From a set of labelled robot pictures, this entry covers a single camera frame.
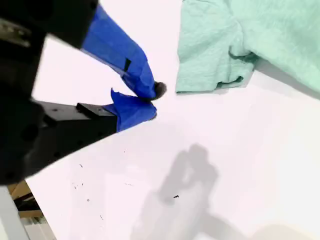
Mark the grey side table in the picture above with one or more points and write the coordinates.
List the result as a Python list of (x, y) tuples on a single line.
[(8, 215)]

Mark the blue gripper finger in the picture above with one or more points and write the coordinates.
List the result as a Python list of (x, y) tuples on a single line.
[(132, 112), (112, 45)]

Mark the pale green T-shirt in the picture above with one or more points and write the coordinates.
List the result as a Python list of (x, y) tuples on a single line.
[(212, 37)]

